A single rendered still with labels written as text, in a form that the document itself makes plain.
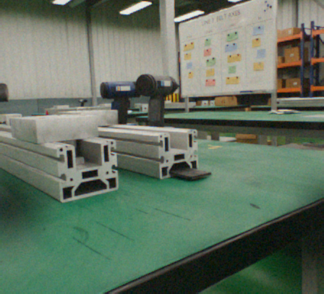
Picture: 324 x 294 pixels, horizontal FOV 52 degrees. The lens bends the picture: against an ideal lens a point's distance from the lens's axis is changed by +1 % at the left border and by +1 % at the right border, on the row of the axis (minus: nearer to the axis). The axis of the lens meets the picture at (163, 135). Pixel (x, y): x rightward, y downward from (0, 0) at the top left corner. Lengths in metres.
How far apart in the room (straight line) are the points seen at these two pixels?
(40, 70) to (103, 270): 12.71
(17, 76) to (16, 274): 12.44
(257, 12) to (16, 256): 3.68
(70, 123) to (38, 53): 12.46
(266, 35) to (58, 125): 3.32
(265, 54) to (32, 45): 10.36
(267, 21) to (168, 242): 3.52
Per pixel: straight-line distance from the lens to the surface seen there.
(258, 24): 3.84
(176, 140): 0.67
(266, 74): 3.72
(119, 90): 1.13
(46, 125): 0.58
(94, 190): 0.56
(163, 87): 0.90
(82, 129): 0.60
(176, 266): 0.33
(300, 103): 4.17
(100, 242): 0.37
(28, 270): 0.34
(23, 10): 13.24
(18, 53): 12.87
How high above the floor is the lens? 0.93
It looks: 6 degrees down
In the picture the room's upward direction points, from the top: 3 degrees counter-clockwise
